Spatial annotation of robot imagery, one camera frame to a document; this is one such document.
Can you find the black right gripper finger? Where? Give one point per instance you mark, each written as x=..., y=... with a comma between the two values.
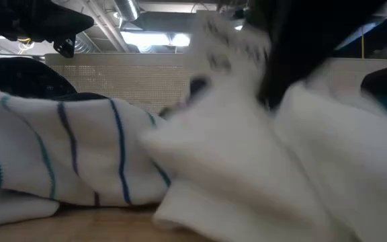
x=284, y=84

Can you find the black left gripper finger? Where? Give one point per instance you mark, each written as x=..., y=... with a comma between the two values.
x=76, y=24

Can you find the navy dotted garment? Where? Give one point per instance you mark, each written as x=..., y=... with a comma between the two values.
x=22, y=77

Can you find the white sock with black print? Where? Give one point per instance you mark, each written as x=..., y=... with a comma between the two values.
x=220, y=40

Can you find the plain white garment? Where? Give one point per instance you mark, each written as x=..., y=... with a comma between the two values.
x=247, y=168

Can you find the white sock with blue stripes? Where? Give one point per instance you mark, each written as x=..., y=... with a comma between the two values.
x=89, y=151

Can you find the white perforated plastic bin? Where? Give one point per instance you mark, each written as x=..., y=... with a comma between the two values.
x=341, y=72
x=113, y=77

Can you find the silver ventilation duct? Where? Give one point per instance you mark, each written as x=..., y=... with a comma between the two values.
x=126, y=10

